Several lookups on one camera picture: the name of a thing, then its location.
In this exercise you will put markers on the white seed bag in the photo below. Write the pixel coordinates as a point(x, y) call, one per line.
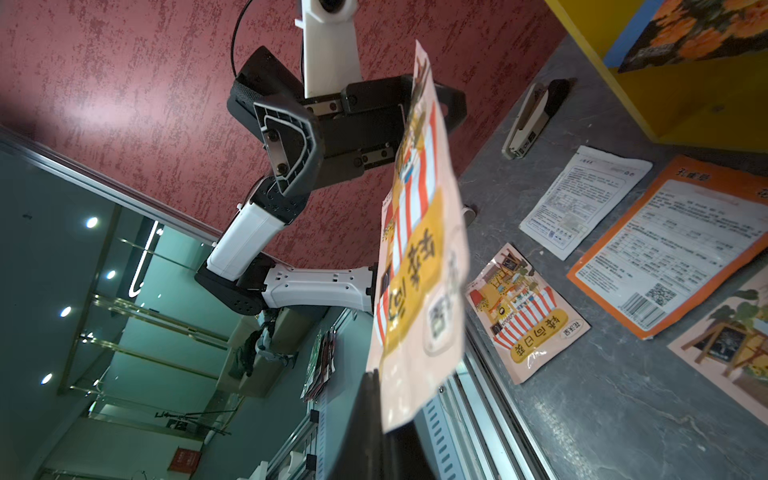
point(590, 186)

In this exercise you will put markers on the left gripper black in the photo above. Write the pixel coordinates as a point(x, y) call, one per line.
point(330, 137)

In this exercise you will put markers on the orange bordered seed bag top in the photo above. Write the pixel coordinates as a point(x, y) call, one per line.
point(695, 226)

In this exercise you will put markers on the yellow shelf unit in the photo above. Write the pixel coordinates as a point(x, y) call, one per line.
point(718, 104)

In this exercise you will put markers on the marigold seed bag shelf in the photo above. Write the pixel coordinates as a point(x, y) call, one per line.
point(672, 32)

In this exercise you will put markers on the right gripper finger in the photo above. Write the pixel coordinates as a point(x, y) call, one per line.
point(368, 452)

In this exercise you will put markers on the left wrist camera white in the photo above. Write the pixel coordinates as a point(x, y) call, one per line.
point(330, 51)

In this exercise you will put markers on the sunflower shop seed bag top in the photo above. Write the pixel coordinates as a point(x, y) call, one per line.
point(729, 346)

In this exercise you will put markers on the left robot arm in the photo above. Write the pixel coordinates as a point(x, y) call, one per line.
point(305, 233)

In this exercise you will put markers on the stapler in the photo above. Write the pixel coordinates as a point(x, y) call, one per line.
point(540, 104)

